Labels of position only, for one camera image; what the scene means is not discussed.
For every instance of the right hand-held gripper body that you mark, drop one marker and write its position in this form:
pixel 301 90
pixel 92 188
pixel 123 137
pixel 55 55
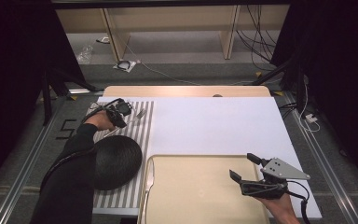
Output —
pixel 279 171

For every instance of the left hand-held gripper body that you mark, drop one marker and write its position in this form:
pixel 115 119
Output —
pixel 121 108

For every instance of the silver fork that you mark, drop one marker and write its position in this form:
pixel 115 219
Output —
pixel 140 115

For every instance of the beige plastic tray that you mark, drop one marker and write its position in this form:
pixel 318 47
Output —
pixel 199 186

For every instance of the black round plate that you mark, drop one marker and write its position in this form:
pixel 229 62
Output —
pixel 118 161

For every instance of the silver knife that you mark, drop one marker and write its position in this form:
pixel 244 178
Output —
pixel 149 180

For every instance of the person's left hand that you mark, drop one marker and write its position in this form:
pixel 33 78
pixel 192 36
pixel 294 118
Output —
pixel 101 120

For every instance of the person's right hand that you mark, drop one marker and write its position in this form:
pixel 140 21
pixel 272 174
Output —
pixel 275 203

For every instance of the grey striped placemat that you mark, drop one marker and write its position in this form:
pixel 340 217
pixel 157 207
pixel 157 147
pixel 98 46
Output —
pixel 136 143

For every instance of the plastic bag with black item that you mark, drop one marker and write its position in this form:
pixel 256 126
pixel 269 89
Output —
pixel 124 65

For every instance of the white board sheet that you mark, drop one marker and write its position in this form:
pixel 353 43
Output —
pixel 214 124

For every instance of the white power adapter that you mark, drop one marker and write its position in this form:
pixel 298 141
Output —
pixel 310 117

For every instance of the clear crumpled plastic bag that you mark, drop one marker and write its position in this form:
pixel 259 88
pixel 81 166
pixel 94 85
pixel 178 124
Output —
pixel 85 55

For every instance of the small flat packet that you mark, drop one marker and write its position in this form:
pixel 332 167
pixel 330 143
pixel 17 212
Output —
pixel 104 40

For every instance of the black metal stand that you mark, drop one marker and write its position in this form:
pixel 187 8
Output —
pixel 300 90
pixel 46 102

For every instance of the light wooden shelf unit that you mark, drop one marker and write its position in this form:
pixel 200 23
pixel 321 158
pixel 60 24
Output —
pixel 174 18

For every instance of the dark curtain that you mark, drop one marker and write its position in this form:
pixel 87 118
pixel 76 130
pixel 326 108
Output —
pixel 338 62
pixel 12 62

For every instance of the aluminium floor rail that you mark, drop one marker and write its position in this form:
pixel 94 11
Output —
pixel 28 161
pixel 323 168

